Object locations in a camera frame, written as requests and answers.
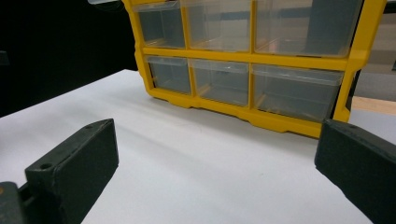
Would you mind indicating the yellow and black drawer cabinet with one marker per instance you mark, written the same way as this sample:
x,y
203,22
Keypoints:
x,y
249,58

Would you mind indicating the set of clear plastic drawers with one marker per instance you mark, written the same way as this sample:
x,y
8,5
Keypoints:
x,y
221,82

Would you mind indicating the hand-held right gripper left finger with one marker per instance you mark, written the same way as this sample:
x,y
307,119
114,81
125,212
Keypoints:
x,y
84,165

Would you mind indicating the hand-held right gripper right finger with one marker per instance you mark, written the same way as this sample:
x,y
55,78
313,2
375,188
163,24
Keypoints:
x,y
358,165

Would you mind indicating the wooden board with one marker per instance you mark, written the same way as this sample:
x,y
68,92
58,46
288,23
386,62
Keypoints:
x,y
376,105

